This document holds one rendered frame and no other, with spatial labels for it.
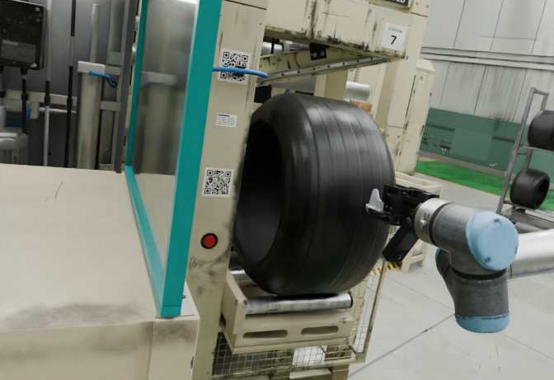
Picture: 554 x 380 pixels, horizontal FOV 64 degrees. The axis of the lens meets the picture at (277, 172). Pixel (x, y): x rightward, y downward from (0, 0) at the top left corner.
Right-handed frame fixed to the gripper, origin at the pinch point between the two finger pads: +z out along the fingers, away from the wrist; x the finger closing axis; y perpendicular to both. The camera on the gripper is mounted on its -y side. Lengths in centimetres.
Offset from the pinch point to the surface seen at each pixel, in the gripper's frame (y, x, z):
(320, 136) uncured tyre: 15.8, 11.9, 7.5
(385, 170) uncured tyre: 9.4, -5.4, 3.5
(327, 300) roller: -30.1, -2.6, 17.7
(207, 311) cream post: -35, 30, 26
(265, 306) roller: -30.8, 16.6, 17.5
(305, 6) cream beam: 55, 5, 41
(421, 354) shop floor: -110, -135, 114
